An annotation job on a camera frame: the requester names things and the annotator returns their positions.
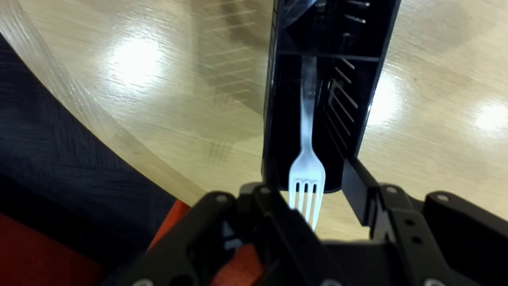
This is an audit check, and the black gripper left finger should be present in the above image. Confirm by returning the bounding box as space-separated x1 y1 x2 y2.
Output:
105 182 340 286

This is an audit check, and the black cutlery box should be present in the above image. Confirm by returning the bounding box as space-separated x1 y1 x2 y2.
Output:
260 0 403 196

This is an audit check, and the round wooden table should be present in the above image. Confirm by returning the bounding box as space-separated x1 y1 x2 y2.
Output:
0 0 508 242

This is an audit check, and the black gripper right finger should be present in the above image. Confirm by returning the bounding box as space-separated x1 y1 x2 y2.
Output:
341 156 508 286

